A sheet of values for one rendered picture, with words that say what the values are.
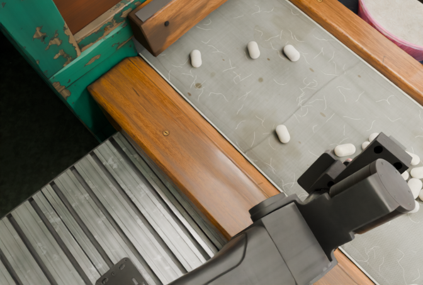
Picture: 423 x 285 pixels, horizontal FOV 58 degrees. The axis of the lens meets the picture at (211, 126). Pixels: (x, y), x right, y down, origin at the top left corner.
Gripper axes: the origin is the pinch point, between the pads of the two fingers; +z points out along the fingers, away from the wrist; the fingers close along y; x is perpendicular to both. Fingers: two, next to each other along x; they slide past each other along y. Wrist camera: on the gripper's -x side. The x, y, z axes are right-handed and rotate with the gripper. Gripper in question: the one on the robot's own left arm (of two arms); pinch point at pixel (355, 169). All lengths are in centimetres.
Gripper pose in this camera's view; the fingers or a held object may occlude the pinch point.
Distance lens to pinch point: 61.0
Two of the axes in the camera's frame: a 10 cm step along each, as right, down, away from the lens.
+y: -6.9, -6.7, 2.5
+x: -4.7, 6.9, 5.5
